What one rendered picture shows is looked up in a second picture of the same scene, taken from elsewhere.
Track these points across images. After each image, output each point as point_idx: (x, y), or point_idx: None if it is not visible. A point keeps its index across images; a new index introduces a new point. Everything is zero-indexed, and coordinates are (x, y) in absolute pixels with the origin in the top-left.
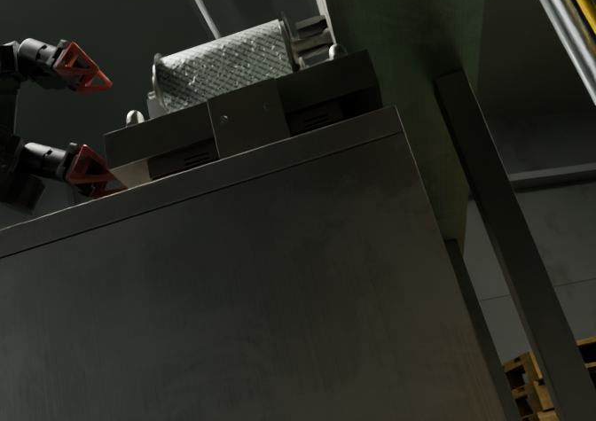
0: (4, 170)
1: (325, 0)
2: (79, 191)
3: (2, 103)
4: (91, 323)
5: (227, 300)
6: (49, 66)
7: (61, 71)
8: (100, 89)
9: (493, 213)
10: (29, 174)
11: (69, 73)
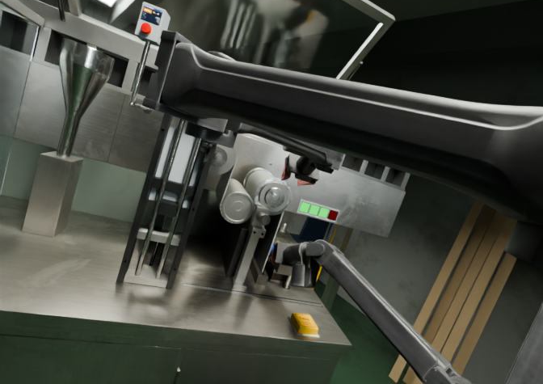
0: (318, 269)
1: (292, 212)
2: (282, 263)
3: (310, 156)
4: None
5: None
6: (317, 180)
7: (310, 184)
8: (283, 179)
9: None
10: (300, 259)
11: (306, 184)
